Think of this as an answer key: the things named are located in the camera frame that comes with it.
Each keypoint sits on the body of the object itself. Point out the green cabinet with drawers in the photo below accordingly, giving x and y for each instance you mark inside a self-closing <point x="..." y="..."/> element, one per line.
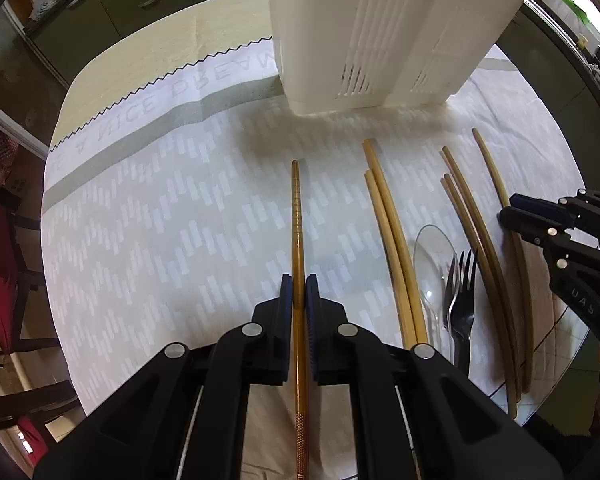
<point x="130" y="5"/>

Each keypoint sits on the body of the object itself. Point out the olive bamboo chopstick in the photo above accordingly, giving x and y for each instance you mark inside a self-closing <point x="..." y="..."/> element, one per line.
<point x="455" y="205"/>
<point x="460" y="180"/>
<point x="487" y="160"/>

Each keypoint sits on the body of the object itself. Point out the light bamboo chopstick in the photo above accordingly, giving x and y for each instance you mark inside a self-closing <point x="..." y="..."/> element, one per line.
<point x="380" y="175"/>
<point x="380" y="220"/>

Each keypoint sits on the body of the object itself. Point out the brown metal chopstick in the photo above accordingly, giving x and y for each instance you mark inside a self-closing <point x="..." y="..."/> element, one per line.
<point x="297" y="220"/>

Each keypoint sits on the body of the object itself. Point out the white plastic utensil holder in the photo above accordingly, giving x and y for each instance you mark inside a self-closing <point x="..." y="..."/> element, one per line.
<point x="330" y="35"/>

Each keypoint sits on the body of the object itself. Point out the dark wooden chair red cushion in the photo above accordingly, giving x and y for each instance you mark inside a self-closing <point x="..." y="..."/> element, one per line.
<point x="0" y="260"/>

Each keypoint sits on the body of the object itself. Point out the black plastic fork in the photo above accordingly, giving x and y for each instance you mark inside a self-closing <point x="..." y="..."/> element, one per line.
<point x="449" y="300"/>
<point x="467" y="310"/>

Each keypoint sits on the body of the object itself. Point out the white patterned tablecloth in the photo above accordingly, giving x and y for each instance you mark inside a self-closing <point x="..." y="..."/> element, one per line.
<point x="180" y="210"/>

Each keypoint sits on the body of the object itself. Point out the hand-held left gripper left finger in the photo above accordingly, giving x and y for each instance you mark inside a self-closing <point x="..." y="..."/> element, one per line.
<point x="286" y="296"/>

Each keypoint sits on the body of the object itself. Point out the clear plastic spoon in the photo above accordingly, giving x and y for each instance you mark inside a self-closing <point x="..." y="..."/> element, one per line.
<point x="430" y="260"/>

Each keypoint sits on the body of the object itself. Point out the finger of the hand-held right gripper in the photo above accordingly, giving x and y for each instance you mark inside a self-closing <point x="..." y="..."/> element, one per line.
<point x="535" y="205"/>
<point x="525" y="225"/>

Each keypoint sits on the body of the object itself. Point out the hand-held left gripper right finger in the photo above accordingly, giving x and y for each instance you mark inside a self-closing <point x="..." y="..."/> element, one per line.
<point x="312" y="296"/>

